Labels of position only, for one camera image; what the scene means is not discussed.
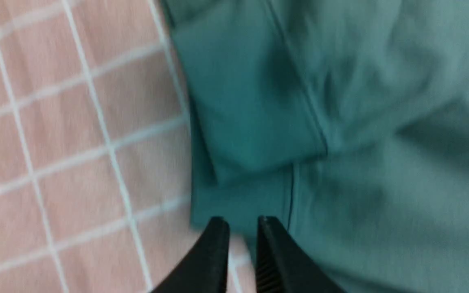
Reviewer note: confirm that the pink checkered tablecloth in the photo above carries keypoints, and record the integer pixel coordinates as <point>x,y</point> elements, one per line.
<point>95,162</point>

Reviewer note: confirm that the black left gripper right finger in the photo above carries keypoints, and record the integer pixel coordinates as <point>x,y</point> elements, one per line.
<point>283,267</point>

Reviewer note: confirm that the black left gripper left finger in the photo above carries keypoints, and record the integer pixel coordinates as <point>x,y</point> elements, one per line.
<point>204,269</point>

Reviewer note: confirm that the green long-sleeved shirt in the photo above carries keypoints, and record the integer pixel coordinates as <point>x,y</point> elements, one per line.
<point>348,120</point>

